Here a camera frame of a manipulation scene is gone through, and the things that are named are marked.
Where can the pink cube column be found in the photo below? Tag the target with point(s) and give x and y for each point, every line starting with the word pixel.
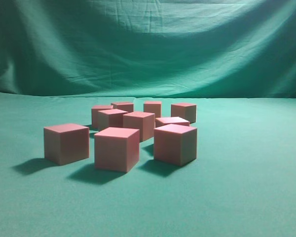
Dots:
pixel 175 144
pixel 110 118
pixel 117 149
pixel 144 121
pixel 66 143
pixel 186 111
pixel 153 107
pixel 94 113
pixel 171 120
pixel 125 106

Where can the green backdrop cloth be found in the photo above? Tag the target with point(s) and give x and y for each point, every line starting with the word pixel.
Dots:
pixel 148 48

